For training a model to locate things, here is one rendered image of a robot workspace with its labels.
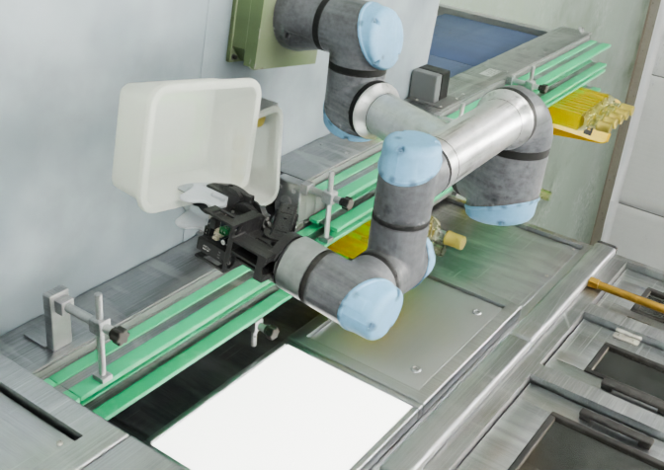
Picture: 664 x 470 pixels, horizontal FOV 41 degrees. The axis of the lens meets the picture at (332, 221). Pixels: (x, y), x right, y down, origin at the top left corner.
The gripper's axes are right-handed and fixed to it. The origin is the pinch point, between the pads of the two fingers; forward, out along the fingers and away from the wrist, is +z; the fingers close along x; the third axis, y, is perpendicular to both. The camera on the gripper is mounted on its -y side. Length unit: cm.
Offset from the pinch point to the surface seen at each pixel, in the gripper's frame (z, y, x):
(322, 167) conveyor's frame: 22, -73, 22
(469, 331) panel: -21, -79, 45
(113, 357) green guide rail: 14.3, -5.6, 40.3
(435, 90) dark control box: 26, -129, 12
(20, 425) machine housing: -3.3, 28.4, 24.2
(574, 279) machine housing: -31, -118, 40
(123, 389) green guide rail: 12.9, -7.7, 47.4
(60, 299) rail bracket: 21.1, 1.4, 29.3
